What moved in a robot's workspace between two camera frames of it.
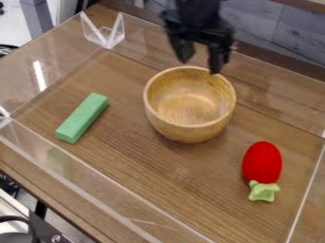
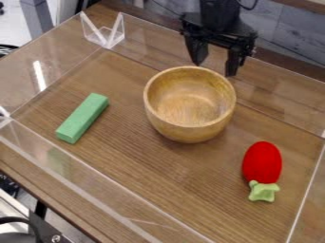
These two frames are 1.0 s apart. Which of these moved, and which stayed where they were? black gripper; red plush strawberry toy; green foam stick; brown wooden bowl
Moved: black gripper
Stayed: red plush strawberry toy; brown wooden bowl; green foam stick
